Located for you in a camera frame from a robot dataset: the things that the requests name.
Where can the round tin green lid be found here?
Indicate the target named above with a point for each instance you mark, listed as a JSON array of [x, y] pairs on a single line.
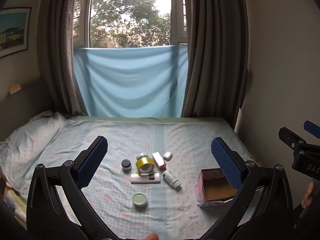
[[140, 199]]

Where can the framed wall poster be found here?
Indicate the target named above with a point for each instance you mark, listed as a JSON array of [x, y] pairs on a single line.
[[13, 31]]

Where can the yellow tape roll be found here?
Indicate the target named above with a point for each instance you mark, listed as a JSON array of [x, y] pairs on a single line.
[[144, 164]]

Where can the checked floral bedsheet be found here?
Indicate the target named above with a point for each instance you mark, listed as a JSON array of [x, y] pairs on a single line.
[[117, 137]]

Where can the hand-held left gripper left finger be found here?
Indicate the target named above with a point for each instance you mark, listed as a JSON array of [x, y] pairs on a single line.
[[91, 163]]

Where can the pink and white carton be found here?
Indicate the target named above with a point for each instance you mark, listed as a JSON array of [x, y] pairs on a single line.
[[159, 160]]

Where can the pale blue pillow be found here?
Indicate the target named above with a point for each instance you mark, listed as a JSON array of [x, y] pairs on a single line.
[[27, 142]]

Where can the white remote control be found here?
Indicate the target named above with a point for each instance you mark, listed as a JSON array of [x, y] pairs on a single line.
[[145, 178]]

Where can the pink cardboard box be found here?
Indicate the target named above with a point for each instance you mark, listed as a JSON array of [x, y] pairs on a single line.
[[217, 187]]

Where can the grey-brown curtain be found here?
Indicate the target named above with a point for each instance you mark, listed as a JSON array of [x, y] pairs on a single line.
[[215, 55], [62, 50]]

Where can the window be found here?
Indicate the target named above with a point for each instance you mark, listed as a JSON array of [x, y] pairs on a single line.
[[130, 12]]

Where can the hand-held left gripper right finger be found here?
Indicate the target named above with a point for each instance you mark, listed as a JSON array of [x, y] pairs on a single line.
[[228, 165]]

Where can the small dark jar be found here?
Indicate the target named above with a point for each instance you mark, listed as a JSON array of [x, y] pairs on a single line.
[[126, 165]]

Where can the white earbud case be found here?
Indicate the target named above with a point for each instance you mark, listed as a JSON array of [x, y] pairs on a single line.
[[168, 155]]

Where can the white bottle green label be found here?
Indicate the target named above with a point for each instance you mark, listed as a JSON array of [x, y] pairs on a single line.
[[172, 178]]

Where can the yellow object on headboard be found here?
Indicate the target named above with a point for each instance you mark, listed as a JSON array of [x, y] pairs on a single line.
[[14, 87]]

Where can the person's right hand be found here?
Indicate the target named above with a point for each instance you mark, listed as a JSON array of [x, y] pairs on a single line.
[[308, 195]]

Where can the person's left hand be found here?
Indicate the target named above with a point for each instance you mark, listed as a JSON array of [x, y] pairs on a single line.
[[151, 237]]

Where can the light blue hanging cloth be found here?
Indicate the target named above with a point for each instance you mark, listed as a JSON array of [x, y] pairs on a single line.
[[130, 82]]

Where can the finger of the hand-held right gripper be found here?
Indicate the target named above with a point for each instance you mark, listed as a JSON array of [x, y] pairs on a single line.
[[312, 129], [290, 137]]

